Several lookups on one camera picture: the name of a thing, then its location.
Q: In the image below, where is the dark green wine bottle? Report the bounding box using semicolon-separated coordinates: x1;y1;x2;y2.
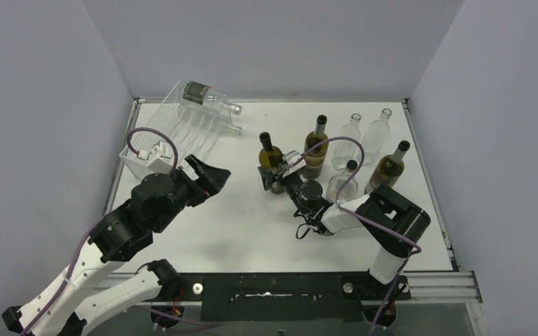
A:
258;132;283;171

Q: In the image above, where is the brown bottle with tan label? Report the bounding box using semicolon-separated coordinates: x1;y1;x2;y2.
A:
303;115;329;179

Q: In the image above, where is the clear bottle with brown cap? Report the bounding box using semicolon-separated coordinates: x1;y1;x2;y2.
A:
326;160;358;202

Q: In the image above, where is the white wire wine rack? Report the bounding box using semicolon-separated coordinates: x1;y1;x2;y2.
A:
119;81;238;179

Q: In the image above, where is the olive bottle with black cap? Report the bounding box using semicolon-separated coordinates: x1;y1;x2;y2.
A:
364;140;411;195

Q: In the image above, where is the clear square glass bottle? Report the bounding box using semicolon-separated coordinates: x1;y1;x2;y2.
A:
361;108;392;166

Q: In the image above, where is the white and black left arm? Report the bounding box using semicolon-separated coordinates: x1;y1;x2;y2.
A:
2;155;231;335

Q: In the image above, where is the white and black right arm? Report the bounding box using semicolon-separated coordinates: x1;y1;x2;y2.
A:
258;167;431;285

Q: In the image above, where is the clear bottle in rack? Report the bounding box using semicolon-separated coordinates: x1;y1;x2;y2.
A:
179;107;242;134

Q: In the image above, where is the clear bottle with dark label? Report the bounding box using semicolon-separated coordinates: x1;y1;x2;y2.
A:
178;80;242;116

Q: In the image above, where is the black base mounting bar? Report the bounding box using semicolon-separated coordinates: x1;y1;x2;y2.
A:
132;272;397;330

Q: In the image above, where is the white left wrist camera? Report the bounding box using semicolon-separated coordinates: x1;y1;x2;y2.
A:
137;142;174;174

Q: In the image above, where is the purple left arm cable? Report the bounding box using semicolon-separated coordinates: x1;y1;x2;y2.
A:
18;127;219;336

